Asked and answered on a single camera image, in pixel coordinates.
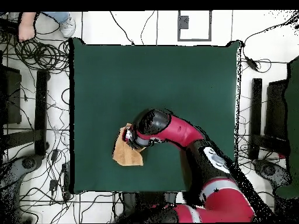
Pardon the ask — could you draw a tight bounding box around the dark green tablecloth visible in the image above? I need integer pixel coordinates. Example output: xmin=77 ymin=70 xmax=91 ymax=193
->
xmin=68 ymin=37 xmax=241 ymax=194

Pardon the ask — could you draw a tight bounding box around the small grey floor box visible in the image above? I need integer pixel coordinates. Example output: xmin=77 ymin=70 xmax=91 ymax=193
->
xmin=179 ymin=15 xmax=189 ymax=30

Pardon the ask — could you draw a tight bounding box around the person's leg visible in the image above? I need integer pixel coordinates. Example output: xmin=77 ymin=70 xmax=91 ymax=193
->
xmin=43 ymin=11 xmax=71 ymax=24

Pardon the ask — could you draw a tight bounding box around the black cabinet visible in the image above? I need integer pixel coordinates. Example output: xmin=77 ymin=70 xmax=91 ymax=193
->
xmin=0 ymin=66 xmax=22 ymax=125
xmin=265 ymin=79 xmax=289 ymax=141

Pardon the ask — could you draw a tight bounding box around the black cable coil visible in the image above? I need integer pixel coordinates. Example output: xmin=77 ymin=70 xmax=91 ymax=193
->
xmin=13 ymin=39 xmax=71 ymax=73

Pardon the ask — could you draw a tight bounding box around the person's hand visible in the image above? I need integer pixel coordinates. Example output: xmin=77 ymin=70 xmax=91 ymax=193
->
xmin=18 ymin=23 xmax=36 ymax=43

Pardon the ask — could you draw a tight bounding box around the white sneaker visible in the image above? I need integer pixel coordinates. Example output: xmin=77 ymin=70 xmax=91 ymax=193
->
xmin=59 ymin=15 xmax=77 ymax=39

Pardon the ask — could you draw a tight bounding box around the grey square floor frame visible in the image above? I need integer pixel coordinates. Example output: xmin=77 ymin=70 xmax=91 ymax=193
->
xmin=177 ymin=10 xmax=213 ymax=42

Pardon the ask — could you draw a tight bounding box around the black floor cable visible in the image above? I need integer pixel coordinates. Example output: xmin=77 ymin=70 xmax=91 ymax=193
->
xmin=109 ymin=10 xmax=135 ymax=46
xmin=140 ymin=10 xmax=156 ymax=46

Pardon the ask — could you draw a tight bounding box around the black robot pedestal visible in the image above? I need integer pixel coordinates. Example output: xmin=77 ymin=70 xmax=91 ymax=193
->
xmin=121 ymin=191 xmax=178 ymax=211

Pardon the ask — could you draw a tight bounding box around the tan terry towel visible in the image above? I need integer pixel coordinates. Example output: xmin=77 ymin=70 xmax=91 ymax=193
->
xmin=112 ymin=122 xmax=147 ymax=167

